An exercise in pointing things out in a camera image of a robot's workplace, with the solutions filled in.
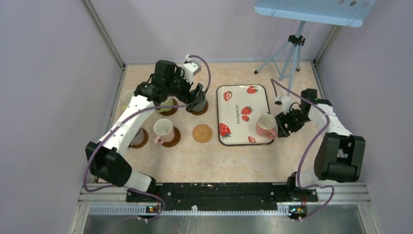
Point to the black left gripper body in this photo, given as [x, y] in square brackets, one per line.
[181, 87]

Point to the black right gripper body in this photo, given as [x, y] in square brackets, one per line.
[294, 120]

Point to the dark green mug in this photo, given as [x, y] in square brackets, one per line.
[200, 103]

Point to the dark brown wooden coaster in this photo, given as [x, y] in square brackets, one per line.
[203, 111]

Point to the light green mug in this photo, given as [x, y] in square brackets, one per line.
[166, 105]

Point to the dark brown round coaster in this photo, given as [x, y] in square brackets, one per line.
[173, 111]

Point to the woven rattan coaster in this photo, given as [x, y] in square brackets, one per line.
[202, 133]

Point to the white strawberry tray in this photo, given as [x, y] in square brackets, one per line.
[238, 110]

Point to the pale pink mug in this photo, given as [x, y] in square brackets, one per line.
[164, 131]

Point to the yellow-green mug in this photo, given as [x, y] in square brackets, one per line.
[127, 98]

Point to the purple mug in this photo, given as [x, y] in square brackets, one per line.
[138, 138]

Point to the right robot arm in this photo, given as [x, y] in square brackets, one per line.
[340, 154]

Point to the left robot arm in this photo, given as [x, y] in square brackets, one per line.
[106, 156]

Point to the light blue tripod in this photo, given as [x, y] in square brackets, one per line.
[292, 62]

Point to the light blue panel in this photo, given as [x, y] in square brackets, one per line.
[349, 13]

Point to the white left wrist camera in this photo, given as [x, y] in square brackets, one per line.
[191, 68]

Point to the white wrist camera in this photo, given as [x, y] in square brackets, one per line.
[286, 103]
[191, 68]

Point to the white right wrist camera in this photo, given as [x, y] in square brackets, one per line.
[286, 103]

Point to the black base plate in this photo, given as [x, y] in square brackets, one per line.
[253, 196]

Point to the aluminium frame rail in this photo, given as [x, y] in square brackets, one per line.
[105, 199]

